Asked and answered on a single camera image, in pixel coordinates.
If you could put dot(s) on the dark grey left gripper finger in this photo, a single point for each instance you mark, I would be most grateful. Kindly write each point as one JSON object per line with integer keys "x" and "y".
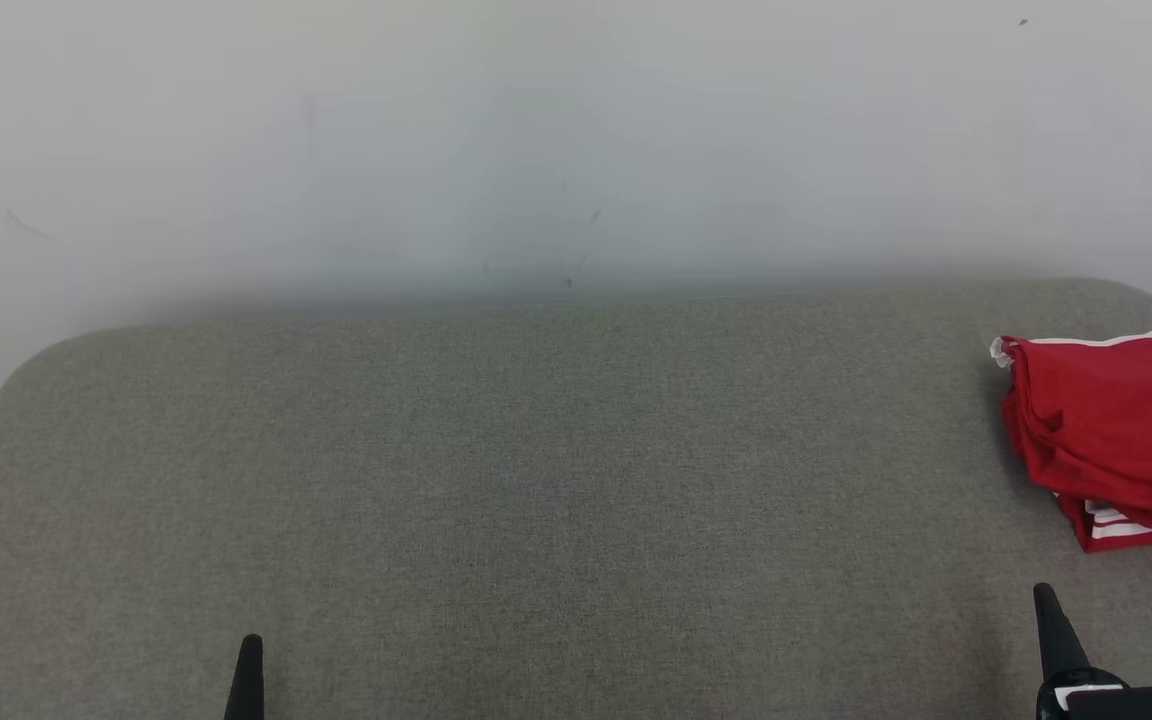
{"x": 248, "y": 690}

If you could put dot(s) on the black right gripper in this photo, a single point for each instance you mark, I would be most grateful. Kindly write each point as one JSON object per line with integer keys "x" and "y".
{"x": 1136, "y": 706}

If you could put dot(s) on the red jersey with number 23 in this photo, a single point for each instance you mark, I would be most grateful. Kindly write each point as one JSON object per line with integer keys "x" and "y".
{"x": 1121, "y": 530}

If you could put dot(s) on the red shorts with white stripe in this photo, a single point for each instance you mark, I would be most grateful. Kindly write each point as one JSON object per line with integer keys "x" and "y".
{"x": 1116, "y": 420}

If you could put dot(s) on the grey fabric sofa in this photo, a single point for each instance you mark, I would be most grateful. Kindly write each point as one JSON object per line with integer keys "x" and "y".
{"x": 536, "y": 500}

